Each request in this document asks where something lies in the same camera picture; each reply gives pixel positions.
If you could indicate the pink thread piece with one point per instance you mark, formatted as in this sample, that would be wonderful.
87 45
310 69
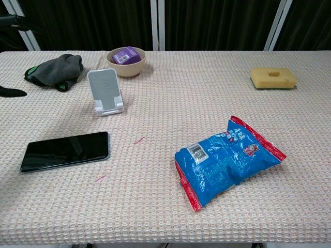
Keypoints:
139 140
101 177

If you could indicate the grey green crumpled cloth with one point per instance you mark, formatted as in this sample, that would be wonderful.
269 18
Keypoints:
58 71

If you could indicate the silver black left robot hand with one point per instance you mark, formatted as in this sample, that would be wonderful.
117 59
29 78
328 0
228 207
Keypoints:
10 92

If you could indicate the black curtain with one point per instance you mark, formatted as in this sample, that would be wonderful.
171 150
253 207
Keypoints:
219 23

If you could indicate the purple box with barcode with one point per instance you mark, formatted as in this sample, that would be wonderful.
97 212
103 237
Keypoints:
125 55

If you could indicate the yellow sponge with green base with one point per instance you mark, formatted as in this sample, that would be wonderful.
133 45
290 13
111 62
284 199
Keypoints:
272 78

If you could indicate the black smartphone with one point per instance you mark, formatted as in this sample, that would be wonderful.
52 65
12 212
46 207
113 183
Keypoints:
64 151

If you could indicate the white slanted frame post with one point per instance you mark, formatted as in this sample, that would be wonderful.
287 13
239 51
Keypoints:
278 25
24 33

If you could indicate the beige waffle tablecloth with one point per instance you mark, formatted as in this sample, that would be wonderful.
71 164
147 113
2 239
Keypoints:
165 206

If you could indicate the white upright frame post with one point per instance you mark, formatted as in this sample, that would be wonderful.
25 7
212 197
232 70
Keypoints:
157 25

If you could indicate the beige bowl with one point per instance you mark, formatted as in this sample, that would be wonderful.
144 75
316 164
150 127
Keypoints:
129 69

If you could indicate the blue red snack bag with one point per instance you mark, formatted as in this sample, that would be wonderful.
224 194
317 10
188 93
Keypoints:
222 165

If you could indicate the white grey phone stand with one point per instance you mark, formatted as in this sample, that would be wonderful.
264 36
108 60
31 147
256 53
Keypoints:
104 90

